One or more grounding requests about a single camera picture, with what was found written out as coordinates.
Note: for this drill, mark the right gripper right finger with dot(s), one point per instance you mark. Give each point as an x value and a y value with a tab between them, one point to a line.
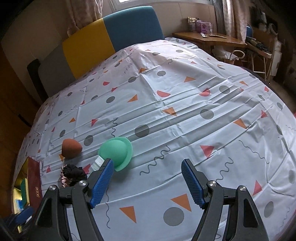
196	182

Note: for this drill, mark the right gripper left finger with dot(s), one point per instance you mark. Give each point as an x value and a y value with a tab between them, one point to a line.
102	171

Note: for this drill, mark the black scrunchie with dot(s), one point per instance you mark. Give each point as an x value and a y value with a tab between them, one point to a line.
74	174

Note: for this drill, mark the green silicone travel bottle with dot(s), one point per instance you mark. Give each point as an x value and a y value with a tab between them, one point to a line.
118	149

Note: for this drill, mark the pink striped scrunchie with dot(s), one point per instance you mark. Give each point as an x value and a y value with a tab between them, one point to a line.
64	179

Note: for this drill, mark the brown makeup sponge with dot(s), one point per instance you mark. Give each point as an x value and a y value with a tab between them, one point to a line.
71	148

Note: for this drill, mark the gold metal tray box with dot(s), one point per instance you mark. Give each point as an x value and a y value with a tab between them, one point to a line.
30	169

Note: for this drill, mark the patterned white tablecloth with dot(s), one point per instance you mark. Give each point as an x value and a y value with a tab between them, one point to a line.
173	101

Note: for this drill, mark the grey yellow blue headboard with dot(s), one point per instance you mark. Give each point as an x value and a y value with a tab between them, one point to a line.
91	45

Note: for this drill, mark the wooden side desk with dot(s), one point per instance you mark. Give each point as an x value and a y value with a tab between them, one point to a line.
210	40

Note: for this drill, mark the purple box on desk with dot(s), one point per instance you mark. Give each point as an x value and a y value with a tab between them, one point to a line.
203	27

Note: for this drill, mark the pink curtain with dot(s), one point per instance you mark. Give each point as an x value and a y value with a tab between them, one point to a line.
81	13

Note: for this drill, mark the white basket with handle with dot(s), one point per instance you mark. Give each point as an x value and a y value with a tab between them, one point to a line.
221	54

